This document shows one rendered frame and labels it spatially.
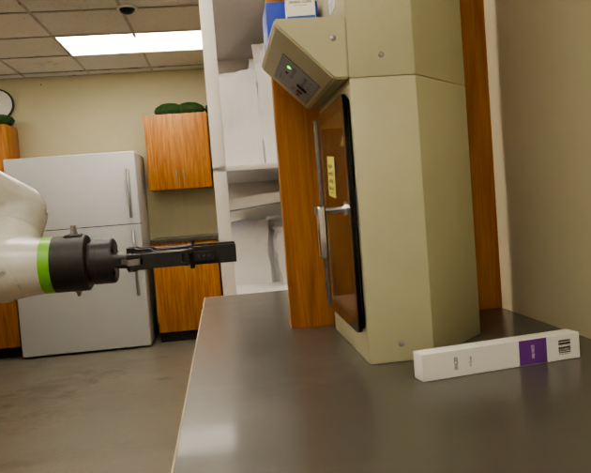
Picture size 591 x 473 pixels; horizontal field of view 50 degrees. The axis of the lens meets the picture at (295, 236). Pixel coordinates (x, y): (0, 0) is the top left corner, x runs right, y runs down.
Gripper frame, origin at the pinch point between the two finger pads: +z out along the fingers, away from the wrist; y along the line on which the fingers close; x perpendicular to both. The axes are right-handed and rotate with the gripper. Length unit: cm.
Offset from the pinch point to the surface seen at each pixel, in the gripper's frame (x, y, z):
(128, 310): 92, 480, -86
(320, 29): -34.9, -5.1, 19.2
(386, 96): -23.8, -5.5, 29.3
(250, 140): -29, 134, 15
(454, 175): -10.2, 2.9, 43.5
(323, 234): -1.8, -1.5, 18.2
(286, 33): -34.5, -5.1, 13.7
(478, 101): -26, 31, 61
